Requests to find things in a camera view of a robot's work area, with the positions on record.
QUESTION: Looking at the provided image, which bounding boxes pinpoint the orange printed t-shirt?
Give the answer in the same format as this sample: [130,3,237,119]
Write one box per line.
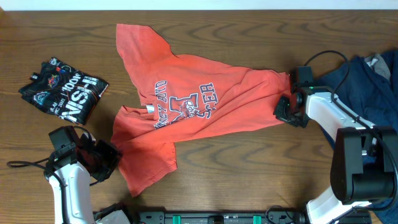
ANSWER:
[111,24,290,196]

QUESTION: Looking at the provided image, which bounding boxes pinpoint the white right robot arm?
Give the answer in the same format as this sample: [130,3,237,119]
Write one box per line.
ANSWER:
[274,86,397,223]

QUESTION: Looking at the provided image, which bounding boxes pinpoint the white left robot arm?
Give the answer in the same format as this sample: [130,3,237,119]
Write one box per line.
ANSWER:
[46,139,132,223]

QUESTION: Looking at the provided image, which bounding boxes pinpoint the navy blue garment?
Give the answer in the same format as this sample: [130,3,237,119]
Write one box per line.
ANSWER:
[313,49,398,224]

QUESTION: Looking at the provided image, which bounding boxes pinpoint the folded black printed t-shirt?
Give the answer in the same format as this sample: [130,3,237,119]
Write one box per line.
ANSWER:
[19,57,109,126]

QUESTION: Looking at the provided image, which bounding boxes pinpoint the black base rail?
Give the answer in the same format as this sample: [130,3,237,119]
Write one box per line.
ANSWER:
[136,208,373,224]

